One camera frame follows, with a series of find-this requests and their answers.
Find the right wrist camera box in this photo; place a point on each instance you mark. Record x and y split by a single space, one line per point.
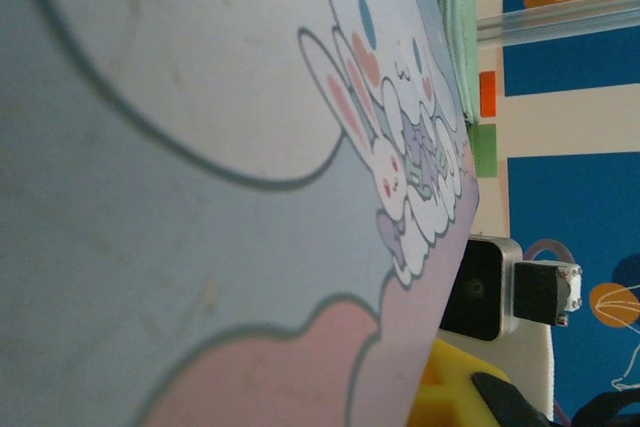
480 287

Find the blue cartoon tin box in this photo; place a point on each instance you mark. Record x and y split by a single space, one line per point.
200 197

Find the mint green zipper pouch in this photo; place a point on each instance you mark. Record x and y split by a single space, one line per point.
457 22

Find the clear plastic tube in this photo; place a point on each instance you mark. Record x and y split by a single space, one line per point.
550 22

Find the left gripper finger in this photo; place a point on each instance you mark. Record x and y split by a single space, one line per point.
450 372

